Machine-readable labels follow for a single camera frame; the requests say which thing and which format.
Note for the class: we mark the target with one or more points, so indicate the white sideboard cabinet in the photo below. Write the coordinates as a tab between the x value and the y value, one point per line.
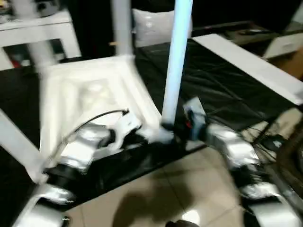
35	33

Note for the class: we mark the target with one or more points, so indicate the white plastic table top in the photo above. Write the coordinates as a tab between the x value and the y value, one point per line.
99	89

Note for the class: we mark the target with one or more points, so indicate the grey cushion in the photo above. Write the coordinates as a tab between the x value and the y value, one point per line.
151	26

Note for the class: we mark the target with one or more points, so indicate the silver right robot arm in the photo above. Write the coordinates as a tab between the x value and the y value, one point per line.
239	146

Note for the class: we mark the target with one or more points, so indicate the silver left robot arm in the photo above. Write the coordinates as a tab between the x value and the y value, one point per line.
80	146

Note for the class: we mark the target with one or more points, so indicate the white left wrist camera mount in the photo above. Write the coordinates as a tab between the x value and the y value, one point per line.
127	125

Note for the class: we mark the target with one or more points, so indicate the dark robot foot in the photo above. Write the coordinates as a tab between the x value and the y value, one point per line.
181	223

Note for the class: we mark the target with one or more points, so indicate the white flat board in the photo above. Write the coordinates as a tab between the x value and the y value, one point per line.
248	63

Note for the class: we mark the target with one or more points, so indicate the white low cabinet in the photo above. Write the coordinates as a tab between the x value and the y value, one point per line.
284	45

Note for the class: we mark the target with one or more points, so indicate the white plastic table leg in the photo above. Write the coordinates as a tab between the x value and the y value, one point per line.
38	35
123	28
177	59
19	144

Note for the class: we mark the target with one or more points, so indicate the black cabinet with gold label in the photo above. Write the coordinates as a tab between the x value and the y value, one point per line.
94	26

